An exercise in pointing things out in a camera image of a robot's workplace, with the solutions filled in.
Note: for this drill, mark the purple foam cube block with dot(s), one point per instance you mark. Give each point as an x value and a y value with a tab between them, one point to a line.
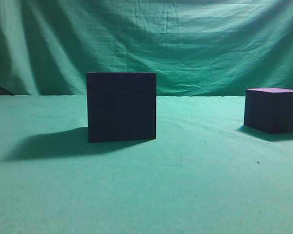
269	110

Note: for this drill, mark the purple foam groove box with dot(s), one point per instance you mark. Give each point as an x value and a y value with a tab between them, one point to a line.
121	106

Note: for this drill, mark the green cloth backdrop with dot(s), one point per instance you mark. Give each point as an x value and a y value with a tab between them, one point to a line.
205	173

